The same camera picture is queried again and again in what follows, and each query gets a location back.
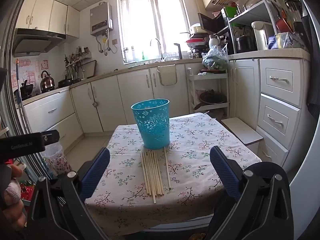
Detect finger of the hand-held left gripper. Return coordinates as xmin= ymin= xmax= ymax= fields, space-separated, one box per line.
xmin=41 ymin=129 xmax=60 ymax=146

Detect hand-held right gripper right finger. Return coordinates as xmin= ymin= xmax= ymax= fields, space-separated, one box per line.
xmin=209 ymin=145 xmax=294 ymax=240

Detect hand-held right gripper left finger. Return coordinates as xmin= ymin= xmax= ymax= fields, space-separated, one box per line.
xmin=26 ymin=147 xmax=111 ymax=240

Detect pile of wooden chopsticks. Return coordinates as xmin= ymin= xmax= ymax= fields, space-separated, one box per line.
xmin=140 ymin=148 xmax=172 ymax=204

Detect blue perforated plastic basket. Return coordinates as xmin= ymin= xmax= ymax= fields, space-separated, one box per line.
xmin=131 ymin=99 xmax=171 ymax=150

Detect person's left hand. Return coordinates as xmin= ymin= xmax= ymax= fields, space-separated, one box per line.
xmin=0 ymin=164 xmax=27 ymax=232

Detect trash bin with floral bag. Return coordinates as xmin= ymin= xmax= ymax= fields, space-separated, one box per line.
xmin=40 ymin=142 xmax=73 ymax=178

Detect floral tablecloth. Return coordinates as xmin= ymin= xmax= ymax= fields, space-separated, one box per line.
xmin=84 ymin=112 xmax=262 ymax=237

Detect white step stool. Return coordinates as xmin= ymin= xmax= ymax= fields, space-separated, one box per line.
xmin=220 ymin=117 xmax=264 ymax=155

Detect black wok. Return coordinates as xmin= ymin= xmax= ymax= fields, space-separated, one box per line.
xmin=19 ymin=80 xmax=34 ymax=98

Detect leaning dark-rimmed tray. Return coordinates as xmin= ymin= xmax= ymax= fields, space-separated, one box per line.
xmin=82 ymin=60 xmax=97 ymax=79

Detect white appliance side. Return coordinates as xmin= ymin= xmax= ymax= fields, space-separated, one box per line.
xmin=287 ymin=120 xmax=320 ymax=240

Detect cream base cabinets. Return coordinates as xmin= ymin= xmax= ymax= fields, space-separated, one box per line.
xmin=21 ymin=49 xmax=312 ymax=167

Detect grey range hood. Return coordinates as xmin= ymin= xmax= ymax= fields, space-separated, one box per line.
xmin=12 ymin=28 xmax=66 ymax=57

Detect white trolley rack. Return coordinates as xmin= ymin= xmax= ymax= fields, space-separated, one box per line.
xmin=186 ymin=67 xmax=230 ymax=117

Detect plastic bag of vegetables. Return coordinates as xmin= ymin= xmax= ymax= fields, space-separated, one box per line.
xmin=202 ymin=45 xmax=229 ymax=72

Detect white hanging door bin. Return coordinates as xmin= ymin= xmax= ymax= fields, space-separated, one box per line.
xmin=157 ymin=64 xmax=178 ymax=87

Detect black rice cooker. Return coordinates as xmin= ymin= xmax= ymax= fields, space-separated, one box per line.
xmin=235 ymin=35 xmax=258 ymax=53

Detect white thermos jug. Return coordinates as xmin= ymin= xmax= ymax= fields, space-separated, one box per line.
xmin=209 ymin=34 xmax=220 ymax=48

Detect chrome sink faucet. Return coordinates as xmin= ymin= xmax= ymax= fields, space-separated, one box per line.
xmin=150 ymin=38 xmax=165 ymax=62

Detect kitchen window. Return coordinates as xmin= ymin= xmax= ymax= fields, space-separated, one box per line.
xmin=117 ymin=0 xmax=194 ymax=64

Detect red shallow pot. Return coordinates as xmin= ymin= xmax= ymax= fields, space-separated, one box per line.
xmin=185 ymin=38 xmax=207 ymax=47

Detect blue package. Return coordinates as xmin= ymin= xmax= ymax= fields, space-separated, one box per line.
xmin=267 ymin=36 xmax=278 ymax=50

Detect white electric air pot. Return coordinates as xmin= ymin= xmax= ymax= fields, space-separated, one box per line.
xmin=251 ymin=21 xmax=275 ymax=51

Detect clear plastic bag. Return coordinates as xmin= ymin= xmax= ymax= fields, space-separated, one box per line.
xmin=275 ymin=32 xmax=300 ymax=49

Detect black microwave oven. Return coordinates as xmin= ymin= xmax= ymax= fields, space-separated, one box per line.
xmin=198 ymin=12 xmax=225 ymax=34

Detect red saucepan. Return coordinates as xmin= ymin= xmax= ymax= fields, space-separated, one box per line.
xmin=275 ymin=17 xmax=293 ymax=33

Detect green box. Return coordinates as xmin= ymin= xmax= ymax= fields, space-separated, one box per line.
xmin=224 ymin=5 xmax=239 ymax=19

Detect grey counter shelf rack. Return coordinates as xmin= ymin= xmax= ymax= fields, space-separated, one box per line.
xmin=220 ymin=0 xmax=308 ymax=54

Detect blender jug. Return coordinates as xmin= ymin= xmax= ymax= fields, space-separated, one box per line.
xmin=285 ymin=0 xmax=304 ymax=34

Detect pink wall stickers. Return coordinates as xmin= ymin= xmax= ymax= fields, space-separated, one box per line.
xmin=17 ymin=59 xmax=49 ymax=93

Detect wall utensil rack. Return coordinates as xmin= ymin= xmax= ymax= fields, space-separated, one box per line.
xmin=64 ymin=46 xmax=92 ymax=80

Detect dark pan with handle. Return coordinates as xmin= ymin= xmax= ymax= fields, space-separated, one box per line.
xmin=194 ymin=91 xmax=227 ymax=110

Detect metal sliding door frame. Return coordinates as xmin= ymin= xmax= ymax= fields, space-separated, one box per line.
xmin=0 ymin=0 xmax=50 ymax=170

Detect cream wall cabinets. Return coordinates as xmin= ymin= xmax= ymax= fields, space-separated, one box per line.
xmin=15 ymin=0 xmax=80 ymax=39

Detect silver wall water heater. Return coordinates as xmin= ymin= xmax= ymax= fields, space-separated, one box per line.
xmin=90 ymin=2 xmax=113 ymax=37

